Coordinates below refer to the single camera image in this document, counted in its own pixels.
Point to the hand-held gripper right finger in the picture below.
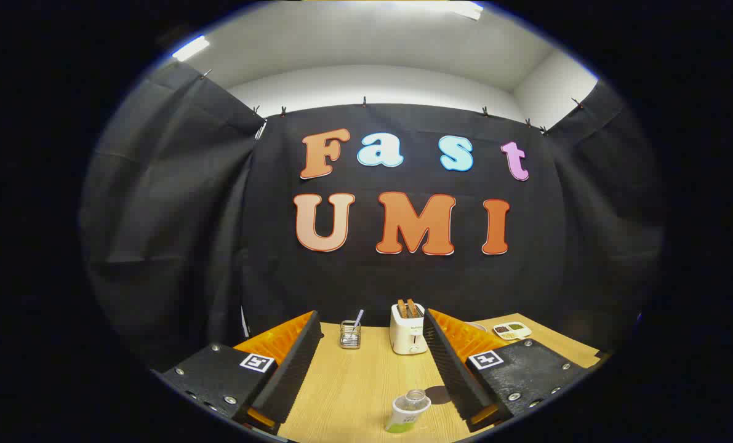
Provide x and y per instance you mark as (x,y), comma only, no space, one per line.
(452,369)

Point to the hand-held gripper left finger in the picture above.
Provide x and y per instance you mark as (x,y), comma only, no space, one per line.
(292,369)

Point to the dark brown round coaster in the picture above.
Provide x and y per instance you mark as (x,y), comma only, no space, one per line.
(440,395)

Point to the clear juice bottle white label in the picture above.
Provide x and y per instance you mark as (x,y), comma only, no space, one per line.
(406,413)

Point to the white toaster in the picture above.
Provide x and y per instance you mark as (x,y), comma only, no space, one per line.
(408,338)

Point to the wooden table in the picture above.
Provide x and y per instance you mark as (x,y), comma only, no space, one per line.
(354,381)

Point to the white divided dish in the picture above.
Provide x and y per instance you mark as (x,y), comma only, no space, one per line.
(512,331)

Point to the brown toast slice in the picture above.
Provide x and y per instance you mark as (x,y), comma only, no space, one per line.
(402,309)
(412,307)

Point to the thin straw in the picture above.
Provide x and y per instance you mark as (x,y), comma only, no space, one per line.
(358,319)

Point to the black backdrop cloth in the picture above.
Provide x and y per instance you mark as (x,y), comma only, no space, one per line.
(403,283)

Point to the ceiling light strip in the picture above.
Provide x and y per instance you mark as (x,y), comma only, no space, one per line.
(464,9)
(191,48)

